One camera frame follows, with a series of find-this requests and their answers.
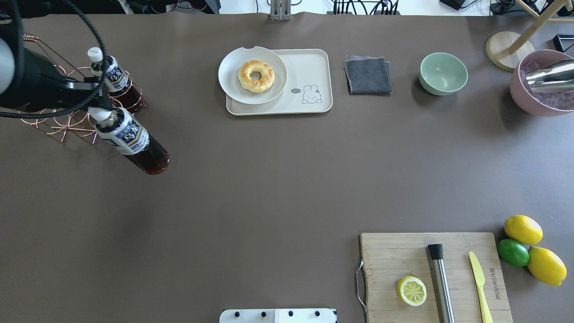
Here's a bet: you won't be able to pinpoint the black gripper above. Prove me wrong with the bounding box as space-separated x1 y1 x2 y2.
0 45 99 113

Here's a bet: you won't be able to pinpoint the dark tea bottle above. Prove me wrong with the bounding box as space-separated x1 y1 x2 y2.
88 107 170 175

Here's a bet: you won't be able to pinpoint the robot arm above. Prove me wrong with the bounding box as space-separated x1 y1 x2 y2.
0 39 98 113

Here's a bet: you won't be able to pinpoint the tea bottle white cap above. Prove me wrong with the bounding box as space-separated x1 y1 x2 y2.
87 47 142 114

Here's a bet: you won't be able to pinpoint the cream serving tray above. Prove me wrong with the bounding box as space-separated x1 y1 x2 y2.
218 46 333 116

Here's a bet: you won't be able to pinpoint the white plate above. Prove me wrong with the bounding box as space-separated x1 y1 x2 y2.
218 46 287 105

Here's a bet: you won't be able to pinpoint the glazed donut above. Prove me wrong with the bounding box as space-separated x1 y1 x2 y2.
237 60 275 94

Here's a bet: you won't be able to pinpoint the grey folded cloth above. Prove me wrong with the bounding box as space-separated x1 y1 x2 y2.
344 56 393 95

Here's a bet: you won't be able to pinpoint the bamboo cutting board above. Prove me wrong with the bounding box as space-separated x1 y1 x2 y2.
360 232 513 323

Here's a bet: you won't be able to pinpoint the green bowl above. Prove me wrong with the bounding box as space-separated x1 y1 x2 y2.
418 52 468 96

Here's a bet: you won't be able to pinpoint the half lemon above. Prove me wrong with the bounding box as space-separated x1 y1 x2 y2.
397 276 427 306

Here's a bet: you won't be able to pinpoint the steel muddler bar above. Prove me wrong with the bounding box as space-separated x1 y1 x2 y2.
427 244 456 323

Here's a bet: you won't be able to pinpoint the round wooden stand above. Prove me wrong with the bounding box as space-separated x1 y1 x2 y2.
486 0 573 72

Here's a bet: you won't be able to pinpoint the pink bowl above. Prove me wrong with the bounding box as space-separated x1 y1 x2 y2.
510 49 573 117

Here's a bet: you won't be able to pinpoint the green lime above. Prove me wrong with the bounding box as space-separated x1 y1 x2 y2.
497 239 530 266

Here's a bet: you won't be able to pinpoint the yellow plastic knife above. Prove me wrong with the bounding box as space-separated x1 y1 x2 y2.
468 252 494 323

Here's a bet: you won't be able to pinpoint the yellow lemon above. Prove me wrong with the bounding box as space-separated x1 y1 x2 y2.
527 247 567 286
504 214 544 245

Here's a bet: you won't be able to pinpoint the steel ice scoop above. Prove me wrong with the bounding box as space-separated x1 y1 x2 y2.
524 59 574 93

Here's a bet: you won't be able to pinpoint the clear ice cubes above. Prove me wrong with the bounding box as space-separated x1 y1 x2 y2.
522 67 573 110

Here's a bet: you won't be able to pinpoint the copper wire bottle rack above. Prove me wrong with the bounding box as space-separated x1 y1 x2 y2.
21 32 149 145

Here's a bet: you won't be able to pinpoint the aluminium frame post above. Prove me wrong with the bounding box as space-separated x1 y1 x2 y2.
269 0 292 21

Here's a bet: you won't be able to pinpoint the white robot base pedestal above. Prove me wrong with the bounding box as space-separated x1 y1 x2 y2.
219 307 338 323

